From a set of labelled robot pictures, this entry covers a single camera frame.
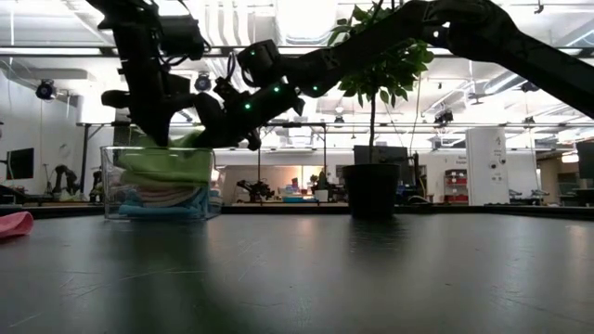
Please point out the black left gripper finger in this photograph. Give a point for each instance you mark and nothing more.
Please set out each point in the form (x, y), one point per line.
(155, 134)

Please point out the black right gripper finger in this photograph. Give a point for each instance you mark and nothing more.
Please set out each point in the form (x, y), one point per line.
(209, 123)

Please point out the green microfiber towel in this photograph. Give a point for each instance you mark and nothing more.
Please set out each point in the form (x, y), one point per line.
(167, 162)

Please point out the white waffle-weave towel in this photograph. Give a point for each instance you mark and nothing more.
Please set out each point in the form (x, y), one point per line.
(162, 194)

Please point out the light blue microfiber towel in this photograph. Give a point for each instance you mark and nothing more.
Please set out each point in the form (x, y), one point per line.
(153, 212)

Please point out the pink microfiber towel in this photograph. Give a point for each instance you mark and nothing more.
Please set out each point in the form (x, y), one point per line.
(14, 224)

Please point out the black background robot arm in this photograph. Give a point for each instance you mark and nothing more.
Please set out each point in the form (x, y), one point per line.
(65, 178)
(255, 189)

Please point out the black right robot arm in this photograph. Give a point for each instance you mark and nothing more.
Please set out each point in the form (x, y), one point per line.
(441, 32)

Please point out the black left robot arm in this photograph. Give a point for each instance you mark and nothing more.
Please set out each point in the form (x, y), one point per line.
(139, 42)

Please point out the black ceiling spot lamp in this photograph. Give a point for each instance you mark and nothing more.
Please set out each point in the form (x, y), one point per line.
(202, 83)
(45, 89)
(444, 117)

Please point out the clear plastic bin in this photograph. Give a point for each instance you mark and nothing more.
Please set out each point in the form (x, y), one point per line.
(107, 185)

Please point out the black monitor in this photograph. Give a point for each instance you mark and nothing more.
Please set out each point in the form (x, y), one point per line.
(21, 162)

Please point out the dark background monitor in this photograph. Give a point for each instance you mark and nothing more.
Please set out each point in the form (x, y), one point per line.
(385, 155)

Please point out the potted artificial green plant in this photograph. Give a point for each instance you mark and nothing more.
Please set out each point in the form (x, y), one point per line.
(371, 190)

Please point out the red background shelf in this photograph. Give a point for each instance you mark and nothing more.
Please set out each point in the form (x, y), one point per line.
(457, 185)

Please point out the white background pillar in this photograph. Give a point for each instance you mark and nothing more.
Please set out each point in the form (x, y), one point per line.
(487, 167)

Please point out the black background station frame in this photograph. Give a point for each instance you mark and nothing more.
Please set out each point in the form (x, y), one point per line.
(320, 125)

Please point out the black aluminium table frame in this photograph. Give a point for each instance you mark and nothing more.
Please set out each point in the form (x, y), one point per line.
(464, 209)

